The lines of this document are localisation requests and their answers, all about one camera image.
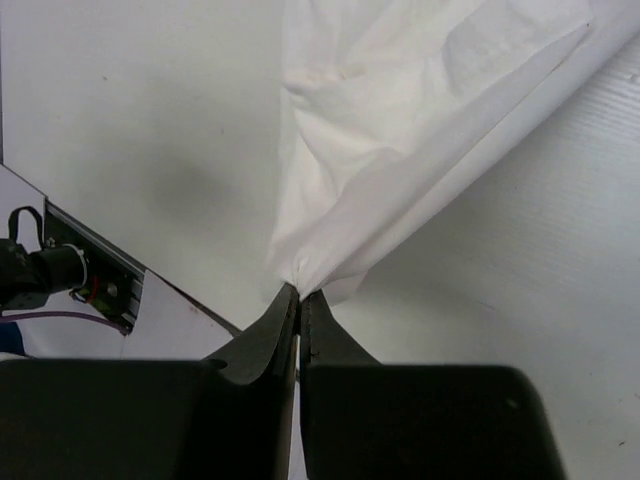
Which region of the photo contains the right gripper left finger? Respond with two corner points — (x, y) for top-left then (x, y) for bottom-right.
(205, 284), (299, 385)

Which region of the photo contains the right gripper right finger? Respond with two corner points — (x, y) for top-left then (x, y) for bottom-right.
(300, 290), (381, 372)

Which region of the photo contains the white cartoon print t shirt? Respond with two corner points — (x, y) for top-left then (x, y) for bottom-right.
(266, 1), (639, 302)

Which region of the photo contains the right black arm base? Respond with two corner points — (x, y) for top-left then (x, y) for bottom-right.
(1, 201), (145, 336)

